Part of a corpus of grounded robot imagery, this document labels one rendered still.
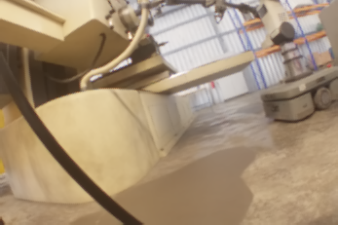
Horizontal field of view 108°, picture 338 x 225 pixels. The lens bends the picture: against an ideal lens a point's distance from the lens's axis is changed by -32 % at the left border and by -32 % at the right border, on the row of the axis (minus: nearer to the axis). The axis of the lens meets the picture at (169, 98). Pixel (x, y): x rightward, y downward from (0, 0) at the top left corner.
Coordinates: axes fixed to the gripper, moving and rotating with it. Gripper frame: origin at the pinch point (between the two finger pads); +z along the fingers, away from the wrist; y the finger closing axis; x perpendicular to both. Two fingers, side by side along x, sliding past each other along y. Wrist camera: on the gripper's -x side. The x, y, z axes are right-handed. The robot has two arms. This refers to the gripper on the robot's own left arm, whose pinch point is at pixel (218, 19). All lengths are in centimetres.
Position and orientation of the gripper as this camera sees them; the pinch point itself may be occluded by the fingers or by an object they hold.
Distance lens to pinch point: 122.1
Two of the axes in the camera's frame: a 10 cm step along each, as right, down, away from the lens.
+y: -0.8, -0.5, -10.0
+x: 9.7, 2.1, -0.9
